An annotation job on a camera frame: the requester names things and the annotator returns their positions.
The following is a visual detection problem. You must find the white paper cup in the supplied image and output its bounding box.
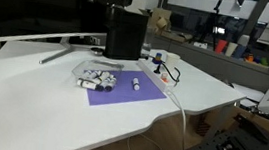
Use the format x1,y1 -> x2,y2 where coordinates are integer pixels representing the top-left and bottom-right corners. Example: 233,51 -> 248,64
164,51 -> 182,70

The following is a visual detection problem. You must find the purple paper mat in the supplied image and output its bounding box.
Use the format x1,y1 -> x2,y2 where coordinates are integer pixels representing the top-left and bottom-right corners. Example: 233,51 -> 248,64
80,65 -> 170,114

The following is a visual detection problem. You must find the small dark round dish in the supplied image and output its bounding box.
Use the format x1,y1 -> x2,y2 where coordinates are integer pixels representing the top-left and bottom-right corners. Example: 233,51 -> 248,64
89,46 -> 106,56

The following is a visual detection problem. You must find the white power strip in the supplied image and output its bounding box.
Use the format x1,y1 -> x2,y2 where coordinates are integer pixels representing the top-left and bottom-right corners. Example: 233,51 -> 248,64
135,56 -> 180,93

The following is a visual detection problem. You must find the black camera tripod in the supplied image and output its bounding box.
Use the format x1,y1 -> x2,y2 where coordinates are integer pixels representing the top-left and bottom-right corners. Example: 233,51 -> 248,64
197,0 -> 228,52

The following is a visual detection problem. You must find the green toy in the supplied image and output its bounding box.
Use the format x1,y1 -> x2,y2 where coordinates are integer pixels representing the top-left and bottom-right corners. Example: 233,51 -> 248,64
259,56 -> 269,67

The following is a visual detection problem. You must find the black cable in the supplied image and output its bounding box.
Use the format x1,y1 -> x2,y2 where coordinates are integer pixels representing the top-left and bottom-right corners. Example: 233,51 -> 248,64
158,62 -> 183,88

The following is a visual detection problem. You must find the blue and yellow plug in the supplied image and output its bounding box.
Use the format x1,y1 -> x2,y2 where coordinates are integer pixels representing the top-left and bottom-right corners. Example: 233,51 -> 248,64
152,52 -> 164,66

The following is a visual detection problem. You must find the white framed computer monitor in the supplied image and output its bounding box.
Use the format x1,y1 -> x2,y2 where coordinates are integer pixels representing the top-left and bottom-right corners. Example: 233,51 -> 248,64
0,0 -> 136,57

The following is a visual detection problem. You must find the cream plastic cup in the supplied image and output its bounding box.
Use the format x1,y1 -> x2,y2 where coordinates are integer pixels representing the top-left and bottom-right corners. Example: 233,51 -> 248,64
225,42 -> 238,58

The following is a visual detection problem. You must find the black power plug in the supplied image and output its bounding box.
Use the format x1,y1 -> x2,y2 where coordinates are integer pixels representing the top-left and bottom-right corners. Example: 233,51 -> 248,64
153,64 -> 163,75

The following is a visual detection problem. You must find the blue plastic cup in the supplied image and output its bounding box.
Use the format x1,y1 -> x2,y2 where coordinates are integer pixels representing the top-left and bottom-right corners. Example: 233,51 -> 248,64
232,43 -> 247,60

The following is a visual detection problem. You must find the blue toy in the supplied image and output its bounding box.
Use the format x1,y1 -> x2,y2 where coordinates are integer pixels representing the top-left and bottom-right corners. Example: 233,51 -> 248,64
253,56 -> 262,65

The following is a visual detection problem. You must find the red plastic cup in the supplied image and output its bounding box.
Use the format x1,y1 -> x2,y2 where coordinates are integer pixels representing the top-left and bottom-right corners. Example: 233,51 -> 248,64
214,38 -> 229,56

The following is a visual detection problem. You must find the silver monitor stand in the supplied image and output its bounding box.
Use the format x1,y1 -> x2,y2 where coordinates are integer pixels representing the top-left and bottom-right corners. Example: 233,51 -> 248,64
38,34 -> 76,68

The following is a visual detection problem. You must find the clear plastic bottle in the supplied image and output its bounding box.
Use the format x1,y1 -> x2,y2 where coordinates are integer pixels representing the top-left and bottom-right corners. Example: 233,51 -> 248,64
140,27 -> 155,59

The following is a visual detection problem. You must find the orange toy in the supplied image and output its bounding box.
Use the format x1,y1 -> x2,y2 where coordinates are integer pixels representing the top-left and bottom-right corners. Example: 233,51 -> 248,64
246,54 -> 255,63

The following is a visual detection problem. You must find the white power cable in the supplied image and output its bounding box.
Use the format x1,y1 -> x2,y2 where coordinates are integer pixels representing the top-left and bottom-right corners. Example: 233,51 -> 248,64
126,84 -> 192,150

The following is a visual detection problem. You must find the clear plastic clamshell container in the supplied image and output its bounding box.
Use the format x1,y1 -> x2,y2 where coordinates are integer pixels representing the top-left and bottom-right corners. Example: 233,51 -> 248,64
70,57 -> 125,94

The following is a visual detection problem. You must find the black box device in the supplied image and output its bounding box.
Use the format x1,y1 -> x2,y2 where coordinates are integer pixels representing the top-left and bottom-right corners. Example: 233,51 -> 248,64
101,4 -> 150,63

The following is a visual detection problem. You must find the white plastic cup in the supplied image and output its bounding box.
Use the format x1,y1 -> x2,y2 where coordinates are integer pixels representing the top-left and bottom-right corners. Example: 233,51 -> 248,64
237,34 -> 251,48

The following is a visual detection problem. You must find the brown cardboard box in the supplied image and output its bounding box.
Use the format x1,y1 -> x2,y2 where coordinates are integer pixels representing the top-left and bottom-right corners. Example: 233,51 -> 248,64
137,5 -> 174,36

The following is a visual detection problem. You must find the white paper sheet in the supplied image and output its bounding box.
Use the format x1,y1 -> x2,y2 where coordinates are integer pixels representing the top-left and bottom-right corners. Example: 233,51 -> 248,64
229,82 -> 266,110

